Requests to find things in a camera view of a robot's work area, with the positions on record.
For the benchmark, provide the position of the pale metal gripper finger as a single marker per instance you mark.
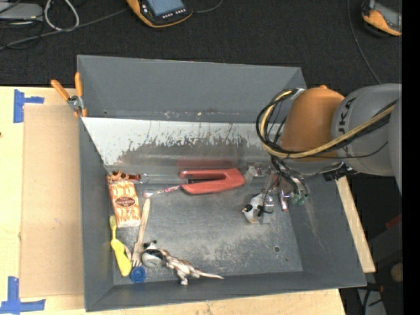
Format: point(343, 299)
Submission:
point(284, 202)
point(268, 218)

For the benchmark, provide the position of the red stapler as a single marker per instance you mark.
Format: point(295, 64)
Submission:
point(229, 180)

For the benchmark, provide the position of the grey metal bin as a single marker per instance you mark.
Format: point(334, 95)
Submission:
point(203, 228)

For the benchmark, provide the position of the beige toy dinosaur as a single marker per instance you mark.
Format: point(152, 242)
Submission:
point(182, 267)

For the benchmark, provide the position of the pink patterned pen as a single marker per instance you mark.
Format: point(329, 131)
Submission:
point(161, 190)

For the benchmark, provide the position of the wooden fork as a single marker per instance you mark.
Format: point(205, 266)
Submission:
point(143, 222)

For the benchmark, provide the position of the blue bottle cap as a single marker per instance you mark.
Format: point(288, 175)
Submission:
point(138, 274)

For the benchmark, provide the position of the orange snack packet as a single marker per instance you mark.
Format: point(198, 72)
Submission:
point(125, 205)

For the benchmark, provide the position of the yellow toothbrush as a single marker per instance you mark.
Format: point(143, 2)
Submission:
point(120, 254)

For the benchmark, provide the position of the brown cardboard board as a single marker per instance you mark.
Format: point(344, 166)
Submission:
point(49, 202)

